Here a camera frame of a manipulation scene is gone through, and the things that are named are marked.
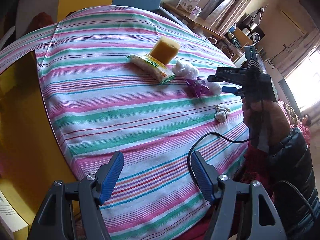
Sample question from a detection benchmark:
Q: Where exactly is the wooden desk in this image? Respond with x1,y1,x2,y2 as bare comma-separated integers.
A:
161,2,245,58

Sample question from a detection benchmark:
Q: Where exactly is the striped bed sheet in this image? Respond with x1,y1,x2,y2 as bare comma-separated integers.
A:
1,5,248,239

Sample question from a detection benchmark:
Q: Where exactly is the black jacket sleeve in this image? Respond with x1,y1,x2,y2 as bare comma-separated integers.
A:
267,128,319,239

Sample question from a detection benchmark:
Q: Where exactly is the white plastic bag ball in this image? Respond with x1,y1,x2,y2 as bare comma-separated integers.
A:
171,60,200,80

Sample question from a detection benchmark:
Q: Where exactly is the gold storage box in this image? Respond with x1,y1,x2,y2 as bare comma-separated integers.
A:
1,51,76,225

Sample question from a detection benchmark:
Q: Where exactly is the white product box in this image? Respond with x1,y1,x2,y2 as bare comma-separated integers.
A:
176,0,200,13

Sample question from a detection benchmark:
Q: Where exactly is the right hand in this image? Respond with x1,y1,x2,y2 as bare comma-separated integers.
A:
242,98,291,153

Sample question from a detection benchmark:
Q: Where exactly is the curtain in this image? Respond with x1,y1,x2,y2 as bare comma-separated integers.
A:
200,0,253,36

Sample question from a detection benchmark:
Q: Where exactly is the red blanket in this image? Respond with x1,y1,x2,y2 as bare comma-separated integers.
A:
179,151,286,239

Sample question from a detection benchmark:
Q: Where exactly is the yellow sponge far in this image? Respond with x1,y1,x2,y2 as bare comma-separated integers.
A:
149,36,181,64

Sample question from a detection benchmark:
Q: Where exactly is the white cardboard box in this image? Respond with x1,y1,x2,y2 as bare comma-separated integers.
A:
0,192,29,240

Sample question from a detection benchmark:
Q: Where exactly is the green yellow snack bag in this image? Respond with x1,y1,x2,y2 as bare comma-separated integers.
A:
127,53,175,84

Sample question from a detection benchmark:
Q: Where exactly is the wooden shelf unit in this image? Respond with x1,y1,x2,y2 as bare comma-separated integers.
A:
224,7,267,55

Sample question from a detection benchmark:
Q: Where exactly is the black cable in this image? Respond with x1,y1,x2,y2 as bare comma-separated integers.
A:
186,132,253,185

